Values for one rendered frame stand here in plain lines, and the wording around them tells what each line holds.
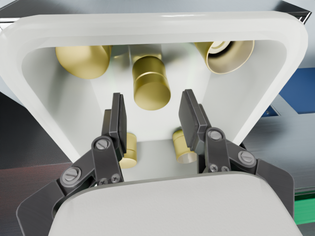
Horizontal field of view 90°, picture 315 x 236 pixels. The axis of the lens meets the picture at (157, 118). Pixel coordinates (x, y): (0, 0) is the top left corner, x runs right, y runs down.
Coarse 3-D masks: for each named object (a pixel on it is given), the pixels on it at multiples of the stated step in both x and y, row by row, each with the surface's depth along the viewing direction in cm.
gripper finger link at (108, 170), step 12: (96, 144) 9; (108, 144) 9; (96, 156) 9; (108, 156) 9; (96, 168) 8; (108, 168) 8; (120, 168) 11; (96, 180) 8; (108, 180) 8; (120, 180) 8
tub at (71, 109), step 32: (0, 32) 7; (32, 32) 7; (64, 32) 7; (96, 32) 7; (128, 32) 7; (160, 32) 7; (192, 32) 8; (224, 32) 8; (256, 32) 8; (288, 32) 8; (0, 64) 8; (32, 64) 9; (128, 64) 16; (192, 64) 17; (256, 64) 12; (288, 64) 10; (32, 96) 9; (64, 96) 12; (96, 96) 19; (128, 96) 19; (224, 96) 16; (256, 96) 12; (64, 128) 12; (96, 128) 19; (128, 128) 24; (160, 128) 25; (224, 128) 17; (160, 160) 25
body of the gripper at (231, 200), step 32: (96, 192) 7; (128, 192) 7; (160, 192) 7; (192, 192) 7; (224, 192) 7; (256, 192) 7; (64, 224) 6; (96, 224) 6; (128, 224) 6; (160, 224) 6; (192, 224) 6; (224, 224) 6; (256, 224) 6; (288, 224) 6
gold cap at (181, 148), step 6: (180, 132) 25; (174, 138) 25; (180, 138) 24; (174, 144) 25; (180, 144) 24; (186, 144) 23; (180, 150) 23; (186, 150) 23; (180, 156) 25; (192, 156) 25; (180, 162) 25
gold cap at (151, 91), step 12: (144, 60) 15; (156, 60) 15; (132, 72) 16; (144, 72) 14; (156, 72) 14; (144, 84) 13; (156, 84) 13; (168, 84) 14; (144, 96) 14; (156, 96) 14; (168, 96) 14; (144, 108) 15; (156, 108) 15
